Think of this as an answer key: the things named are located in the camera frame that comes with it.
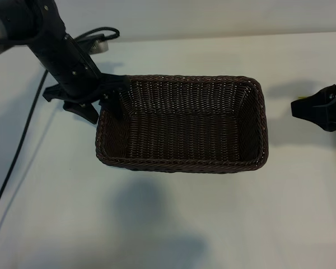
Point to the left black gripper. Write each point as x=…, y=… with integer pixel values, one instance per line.
x=70, y=70

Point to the dark brown wicker basket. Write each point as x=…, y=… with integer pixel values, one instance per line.
x=184, y=131

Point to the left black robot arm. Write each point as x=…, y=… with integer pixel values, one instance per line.
x=19, y=19

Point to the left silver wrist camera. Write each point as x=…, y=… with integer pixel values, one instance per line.
x=99, y=47

